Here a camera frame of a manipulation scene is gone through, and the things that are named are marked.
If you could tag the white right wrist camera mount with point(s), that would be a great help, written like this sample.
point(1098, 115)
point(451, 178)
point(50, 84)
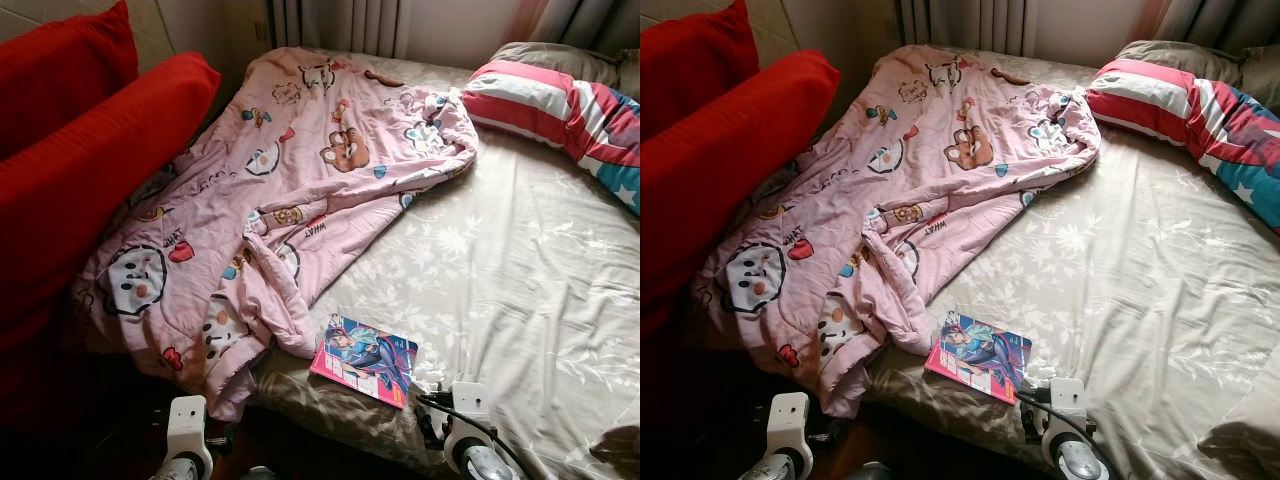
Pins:
point(470, 408)
point(1068, 405)

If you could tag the red white blue bolster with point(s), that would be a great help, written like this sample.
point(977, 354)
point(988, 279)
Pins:
point(540, 105)
point(1170, 110)

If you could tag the grey pleated curtain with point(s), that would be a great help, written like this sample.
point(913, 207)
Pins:
point(340, 25)
point(965, 25)
point(1220, 18)
point(585, 20)

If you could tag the bed with beige floral sheet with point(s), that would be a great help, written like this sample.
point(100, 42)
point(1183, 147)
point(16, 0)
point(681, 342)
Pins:
point(500, 270)
point(1130, 270)

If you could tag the red cushion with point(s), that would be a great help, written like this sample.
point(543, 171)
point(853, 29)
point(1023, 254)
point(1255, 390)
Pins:
point(90, 170)
point(720, 170)
point(60, 70)
point(690, 60)

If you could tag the colourful comic book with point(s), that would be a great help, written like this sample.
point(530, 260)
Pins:
point(365, 360)
point(978, 357)

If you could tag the pink cartoon print blanket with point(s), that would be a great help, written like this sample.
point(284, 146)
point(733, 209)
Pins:
point(920, 170)
point(300, 170)

